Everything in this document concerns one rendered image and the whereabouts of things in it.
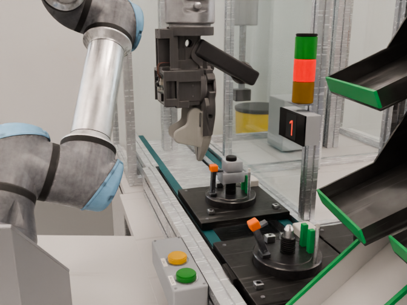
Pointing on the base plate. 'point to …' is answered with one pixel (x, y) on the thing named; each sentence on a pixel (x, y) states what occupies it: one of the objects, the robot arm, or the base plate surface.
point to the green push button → (186, 275)
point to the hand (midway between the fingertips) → (203, 152)
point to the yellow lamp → (303, 92)
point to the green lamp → (306, 47)
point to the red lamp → (304, 70)
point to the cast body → (231, 170)
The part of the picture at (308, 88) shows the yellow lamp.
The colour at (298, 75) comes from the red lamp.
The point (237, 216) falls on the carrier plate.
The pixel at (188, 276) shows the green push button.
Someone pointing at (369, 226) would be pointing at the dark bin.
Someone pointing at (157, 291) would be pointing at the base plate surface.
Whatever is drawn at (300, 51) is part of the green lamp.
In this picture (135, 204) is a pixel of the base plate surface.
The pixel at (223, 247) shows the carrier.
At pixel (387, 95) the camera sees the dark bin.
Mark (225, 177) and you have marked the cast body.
